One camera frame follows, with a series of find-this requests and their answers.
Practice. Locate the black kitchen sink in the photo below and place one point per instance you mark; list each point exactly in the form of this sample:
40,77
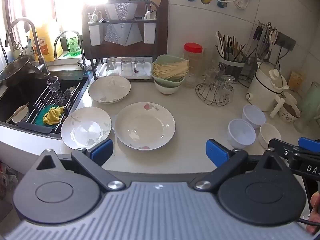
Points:
15,95

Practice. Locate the green cloth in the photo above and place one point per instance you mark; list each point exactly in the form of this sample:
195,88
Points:
40,118

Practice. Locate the clear wine glass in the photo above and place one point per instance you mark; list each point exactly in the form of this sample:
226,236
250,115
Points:
53,83

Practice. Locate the white plate pink flower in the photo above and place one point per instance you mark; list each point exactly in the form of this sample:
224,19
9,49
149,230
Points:
145,127

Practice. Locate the plastic bags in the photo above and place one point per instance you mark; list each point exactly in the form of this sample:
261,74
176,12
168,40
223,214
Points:
7,180

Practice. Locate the yellow oil bottle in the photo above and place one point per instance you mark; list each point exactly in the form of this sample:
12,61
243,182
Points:
45,42

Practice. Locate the brown cutting board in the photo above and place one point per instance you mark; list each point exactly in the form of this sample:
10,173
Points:
160,47

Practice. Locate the white bowl with chopsticks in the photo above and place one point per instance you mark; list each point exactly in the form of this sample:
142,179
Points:
21,115

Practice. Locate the tall steel sink faucet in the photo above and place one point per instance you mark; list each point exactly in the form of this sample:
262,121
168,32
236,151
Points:
37,47

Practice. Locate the wall rail with utensils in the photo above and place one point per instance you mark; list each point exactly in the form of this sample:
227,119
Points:
267,37

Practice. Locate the yellow cloth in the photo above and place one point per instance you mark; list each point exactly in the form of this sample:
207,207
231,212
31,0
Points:
53,115

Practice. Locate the white plastic bowl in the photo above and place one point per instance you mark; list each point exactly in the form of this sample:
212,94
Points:
241,133
253,116

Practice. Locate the steel pan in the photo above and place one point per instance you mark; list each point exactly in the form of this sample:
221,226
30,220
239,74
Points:
12,71

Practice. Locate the clear drinking glass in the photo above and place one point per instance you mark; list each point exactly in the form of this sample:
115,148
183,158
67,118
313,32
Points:
126,66
111,66
140,66

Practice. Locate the small steel faucet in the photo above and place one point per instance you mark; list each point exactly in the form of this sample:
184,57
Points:
81,55

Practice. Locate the clear jar red lid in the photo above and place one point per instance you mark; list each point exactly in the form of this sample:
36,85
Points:
193,55

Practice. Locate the white plate grey leaves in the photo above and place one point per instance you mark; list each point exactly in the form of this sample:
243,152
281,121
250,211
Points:
86,130
109,89

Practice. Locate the printed white mug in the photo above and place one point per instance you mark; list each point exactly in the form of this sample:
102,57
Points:
290,112

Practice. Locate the small cream white bowl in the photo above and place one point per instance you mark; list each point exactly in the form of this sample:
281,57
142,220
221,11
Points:
268,133

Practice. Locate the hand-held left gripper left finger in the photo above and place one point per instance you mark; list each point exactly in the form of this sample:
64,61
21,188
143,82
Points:
101,152

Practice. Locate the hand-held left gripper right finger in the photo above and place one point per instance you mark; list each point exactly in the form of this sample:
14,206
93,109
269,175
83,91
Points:
217,153

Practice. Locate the patterned steel cleaver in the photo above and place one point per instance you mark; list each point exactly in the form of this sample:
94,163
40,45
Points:
113,25

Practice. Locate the steel wool scourer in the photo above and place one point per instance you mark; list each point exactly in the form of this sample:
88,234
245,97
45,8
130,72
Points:
62,96

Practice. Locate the pale green pitcher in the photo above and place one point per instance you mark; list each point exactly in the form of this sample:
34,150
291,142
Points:
310,97

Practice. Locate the bundle of chopsticks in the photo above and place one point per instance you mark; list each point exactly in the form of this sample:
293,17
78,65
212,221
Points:
228,46

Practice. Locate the white ceramic bowl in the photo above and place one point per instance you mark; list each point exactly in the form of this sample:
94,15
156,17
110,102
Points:
167,88

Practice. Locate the green colander basket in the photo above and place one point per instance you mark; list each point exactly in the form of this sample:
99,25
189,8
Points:
165,58

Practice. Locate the person's right hand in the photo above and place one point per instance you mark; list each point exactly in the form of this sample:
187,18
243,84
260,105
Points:
316,212

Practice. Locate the black dish rack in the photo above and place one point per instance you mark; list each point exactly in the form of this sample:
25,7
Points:
112,22

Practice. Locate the white drip tray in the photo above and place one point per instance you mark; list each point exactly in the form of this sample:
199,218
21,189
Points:
102,73

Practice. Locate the white electric pot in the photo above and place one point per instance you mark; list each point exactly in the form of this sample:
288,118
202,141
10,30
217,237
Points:
262,90

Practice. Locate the plain steel cleaver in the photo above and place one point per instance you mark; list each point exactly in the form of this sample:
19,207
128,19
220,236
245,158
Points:
133,33

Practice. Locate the white utensil cup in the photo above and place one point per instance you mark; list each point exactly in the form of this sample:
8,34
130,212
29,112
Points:
150,31
95,33

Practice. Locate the roll-up sink drain rack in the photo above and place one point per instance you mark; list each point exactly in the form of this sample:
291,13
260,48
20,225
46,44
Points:
45,100

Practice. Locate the green detergent bottle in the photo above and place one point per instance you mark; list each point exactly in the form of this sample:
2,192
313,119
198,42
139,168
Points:
73,43

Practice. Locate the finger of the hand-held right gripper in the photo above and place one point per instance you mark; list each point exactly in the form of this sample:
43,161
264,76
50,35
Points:
282,148
310,143

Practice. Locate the cluster of clear glass cups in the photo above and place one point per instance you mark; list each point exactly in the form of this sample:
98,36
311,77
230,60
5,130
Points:
213,65

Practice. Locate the dried noodles bundle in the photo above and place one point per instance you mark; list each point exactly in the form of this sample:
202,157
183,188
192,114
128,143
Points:
170,70

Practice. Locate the clear patterned glass cup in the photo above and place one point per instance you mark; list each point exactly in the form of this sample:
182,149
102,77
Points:
228,87

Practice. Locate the bowl with chopsticks in sink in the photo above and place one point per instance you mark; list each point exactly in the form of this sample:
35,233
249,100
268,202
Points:
17,112

